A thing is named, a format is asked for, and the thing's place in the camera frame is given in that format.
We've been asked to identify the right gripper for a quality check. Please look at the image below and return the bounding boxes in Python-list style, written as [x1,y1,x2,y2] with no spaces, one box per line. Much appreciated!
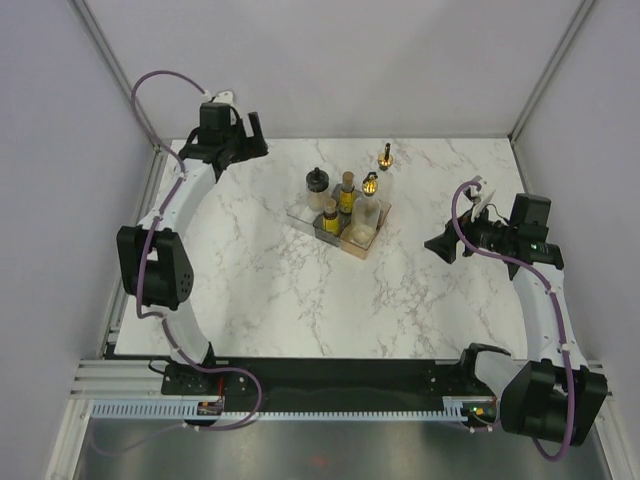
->
[424,198,516,264]

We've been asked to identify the shaker jar black cap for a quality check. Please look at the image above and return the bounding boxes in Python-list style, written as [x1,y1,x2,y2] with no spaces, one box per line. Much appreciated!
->
[305,167,329,211]

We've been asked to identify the tall clear bottle gold pourer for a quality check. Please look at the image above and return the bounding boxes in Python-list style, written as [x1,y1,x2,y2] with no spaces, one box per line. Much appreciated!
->
[351,171,381,246]

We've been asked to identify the small yellow label bottle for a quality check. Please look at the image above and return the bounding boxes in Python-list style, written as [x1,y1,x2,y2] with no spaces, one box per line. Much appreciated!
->
[339,171,355,215]
[322,198,340,236]

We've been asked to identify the tall bottle gold pourer brown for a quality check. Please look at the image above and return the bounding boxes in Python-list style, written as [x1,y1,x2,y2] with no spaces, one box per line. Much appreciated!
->
[372,141,397,221]

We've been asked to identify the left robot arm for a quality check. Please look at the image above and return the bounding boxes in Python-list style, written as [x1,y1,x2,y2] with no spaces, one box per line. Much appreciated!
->
[116,91,268,395]

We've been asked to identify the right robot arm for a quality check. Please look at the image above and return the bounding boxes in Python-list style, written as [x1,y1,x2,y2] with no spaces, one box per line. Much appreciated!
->
[424,180,608,450]

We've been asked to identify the clear plastic bin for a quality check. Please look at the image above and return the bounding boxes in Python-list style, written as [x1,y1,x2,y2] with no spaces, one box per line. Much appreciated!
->
[286,177,333,236]

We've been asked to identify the smoky grey plastic bin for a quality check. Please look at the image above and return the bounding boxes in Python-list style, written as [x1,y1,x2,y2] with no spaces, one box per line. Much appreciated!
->
[312,184,352,248]

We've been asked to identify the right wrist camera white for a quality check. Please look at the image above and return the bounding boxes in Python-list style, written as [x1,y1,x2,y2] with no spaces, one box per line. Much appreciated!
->
[464,175,496,222]

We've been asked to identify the aluminium rail left side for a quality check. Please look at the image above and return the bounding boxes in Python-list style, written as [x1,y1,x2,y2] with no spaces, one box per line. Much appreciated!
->
[96,147,167,359]

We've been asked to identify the aluminium rail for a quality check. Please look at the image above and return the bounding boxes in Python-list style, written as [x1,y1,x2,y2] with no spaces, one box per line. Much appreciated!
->
[69,357,616,401]
[96,147,167,359]

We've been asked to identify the left aluminium frame post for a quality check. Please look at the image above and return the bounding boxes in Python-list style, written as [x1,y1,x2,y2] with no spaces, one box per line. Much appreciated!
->
[67,0,158,149]

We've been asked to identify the aluminium frame post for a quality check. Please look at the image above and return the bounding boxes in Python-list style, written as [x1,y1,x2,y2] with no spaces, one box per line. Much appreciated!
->
[508,0,599,145]
[67,0,158,149]

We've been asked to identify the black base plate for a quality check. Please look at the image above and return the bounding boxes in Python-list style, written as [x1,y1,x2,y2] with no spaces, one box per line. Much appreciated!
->
[161,357,492,411]

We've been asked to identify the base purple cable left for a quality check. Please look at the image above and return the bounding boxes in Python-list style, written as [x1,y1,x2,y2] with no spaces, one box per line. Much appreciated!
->
[164,362,264,432]

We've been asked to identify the aluminium front rail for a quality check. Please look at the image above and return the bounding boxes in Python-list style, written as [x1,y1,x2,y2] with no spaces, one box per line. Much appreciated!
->
[69,357,616,401]

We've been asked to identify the right aluminium frame post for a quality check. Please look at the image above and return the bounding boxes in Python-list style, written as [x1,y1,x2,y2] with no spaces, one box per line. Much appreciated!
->
[508,0,599,145]

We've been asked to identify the white slotted cable duct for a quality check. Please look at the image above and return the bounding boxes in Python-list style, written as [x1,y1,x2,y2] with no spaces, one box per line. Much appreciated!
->
[90,396,491,422]

